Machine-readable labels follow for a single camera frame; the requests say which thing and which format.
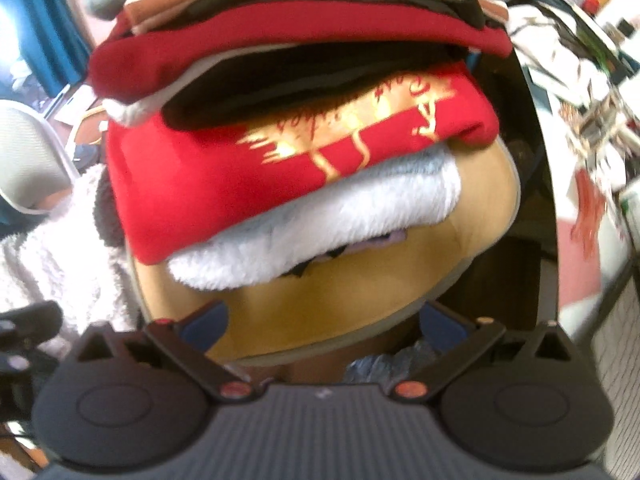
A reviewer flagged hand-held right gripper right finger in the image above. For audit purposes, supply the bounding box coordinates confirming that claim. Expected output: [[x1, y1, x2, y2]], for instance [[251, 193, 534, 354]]
[[392, 300, 573, 403]]

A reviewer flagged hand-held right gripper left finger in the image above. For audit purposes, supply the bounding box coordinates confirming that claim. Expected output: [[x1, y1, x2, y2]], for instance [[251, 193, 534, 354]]
[[74, 300, 253, 403]]

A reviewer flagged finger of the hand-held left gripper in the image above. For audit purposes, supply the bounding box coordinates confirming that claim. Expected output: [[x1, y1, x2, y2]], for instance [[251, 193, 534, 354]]
[[0, 300, 63, 343]]

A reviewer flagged white fluffy jacket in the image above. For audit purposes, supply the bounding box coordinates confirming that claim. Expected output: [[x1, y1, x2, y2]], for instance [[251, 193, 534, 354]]
[[0, 165, 143, 361]]

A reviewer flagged clear plastic bag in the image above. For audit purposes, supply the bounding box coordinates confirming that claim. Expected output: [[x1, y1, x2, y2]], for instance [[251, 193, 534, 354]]
[[345, 342, 431, 386]]

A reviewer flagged white plush garment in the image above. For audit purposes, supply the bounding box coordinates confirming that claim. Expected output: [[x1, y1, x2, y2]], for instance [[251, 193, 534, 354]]
[[167, 145, 463, 291]]

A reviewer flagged red garment gold print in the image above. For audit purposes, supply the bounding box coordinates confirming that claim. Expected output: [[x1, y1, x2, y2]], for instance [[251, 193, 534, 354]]
[[106, 62, 501, 266]]

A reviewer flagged white mesh chair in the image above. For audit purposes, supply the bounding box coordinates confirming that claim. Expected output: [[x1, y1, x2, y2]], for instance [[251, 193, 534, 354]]
[[0, 100, 81, 216]]

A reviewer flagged black folded garment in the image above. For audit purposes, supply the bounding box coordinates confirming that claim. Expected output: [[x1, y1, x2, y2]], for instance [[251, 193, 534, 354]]
[[162, 42, 471, 126]]

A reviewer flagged pile of desk clutter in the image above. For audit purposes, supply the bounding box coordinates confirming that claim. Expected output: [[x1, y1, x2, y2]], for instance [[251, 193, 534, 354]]
[[505, 0, 640, 241]]

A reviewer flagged dark red folded garment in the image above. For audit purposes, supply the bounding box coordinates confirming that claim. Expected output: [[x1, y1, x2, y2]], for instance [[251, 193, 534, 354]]
[[89, 0, 513, 106]]

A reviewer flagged teal curtain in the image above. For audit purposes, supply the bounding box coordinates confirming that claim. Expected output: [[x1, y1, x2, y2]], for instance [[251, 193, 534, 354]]
[[0, 0, 96, 101]]

